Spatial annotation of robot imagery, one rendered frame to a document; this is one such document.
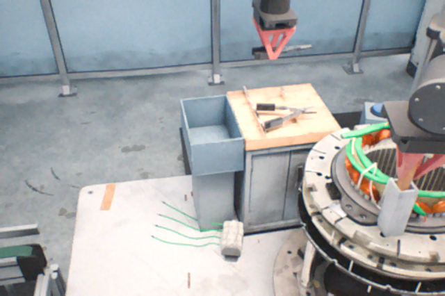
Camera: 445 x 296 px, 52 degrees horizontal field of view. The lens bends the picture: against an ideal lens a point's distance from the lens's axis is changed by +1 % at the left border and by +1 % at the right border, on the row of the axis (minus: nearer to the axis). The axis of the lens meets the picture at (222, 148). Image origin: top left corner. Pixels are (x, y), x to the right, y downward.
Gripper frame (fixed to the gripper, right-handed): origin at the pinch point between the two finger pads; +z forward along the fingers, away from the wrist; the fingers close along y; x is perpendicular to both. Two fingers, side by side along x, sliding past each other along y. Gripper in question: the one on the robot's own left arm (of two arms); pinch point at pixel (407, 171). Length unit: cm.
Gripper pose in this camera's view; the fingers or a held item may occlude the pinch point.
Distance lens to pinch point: 65.4
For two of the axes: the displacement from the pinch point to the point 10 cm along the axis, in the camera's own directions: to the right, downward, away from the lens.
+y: 10.0, 0.3, 0.2
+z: -0.4, 7.2, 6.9
